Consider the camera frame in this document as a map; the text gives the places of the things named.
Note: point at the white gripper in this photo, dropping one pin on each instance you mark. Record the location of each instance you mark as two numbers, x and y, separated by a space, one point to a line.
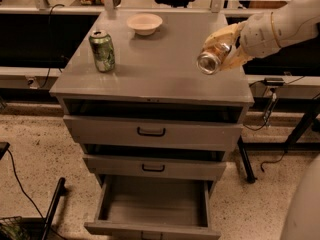
258 34

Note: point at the grey top drawer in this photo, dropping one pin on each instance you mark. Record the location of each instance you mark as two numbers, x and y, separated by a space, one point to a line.
153 133

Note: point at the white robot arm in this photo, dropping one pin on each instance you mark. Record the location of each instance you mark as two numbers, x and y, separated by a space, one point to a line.
295 23

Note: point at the green soda can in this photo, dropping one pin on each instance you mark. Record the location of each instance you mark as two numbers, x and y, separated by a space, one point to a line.
103 50

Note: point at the black table leg right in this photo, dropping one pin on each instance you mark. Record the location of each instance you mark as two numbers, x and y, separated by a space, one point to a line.
311 111

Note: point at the black stand leg left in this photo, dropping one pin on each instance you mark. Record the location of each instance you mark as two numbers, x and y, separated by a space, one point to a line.
58 193

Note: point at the grey drawer cabinet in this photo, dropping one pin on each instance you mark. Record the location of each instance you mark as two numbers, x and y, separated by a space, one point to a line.
155 77

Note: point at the grey middle drawer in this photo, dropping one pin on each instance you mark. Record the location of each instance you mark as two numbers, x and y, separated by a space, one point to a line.
154 167

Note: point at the white paper bowl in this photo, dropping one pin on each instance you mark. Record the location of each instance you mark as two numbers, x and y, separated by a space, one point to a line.
144 23

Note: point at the black wire basket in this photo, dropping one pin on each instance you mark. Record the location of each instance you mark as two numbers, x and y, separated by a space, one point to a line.
11 229

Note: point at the grey open bottom drawer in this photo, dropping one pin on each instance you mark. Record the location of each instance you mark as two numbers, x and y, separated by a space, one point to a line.
142 208

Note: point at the black power adapter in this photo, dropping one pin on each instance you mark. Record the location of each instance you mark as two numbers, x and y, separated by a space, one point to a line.
273 81

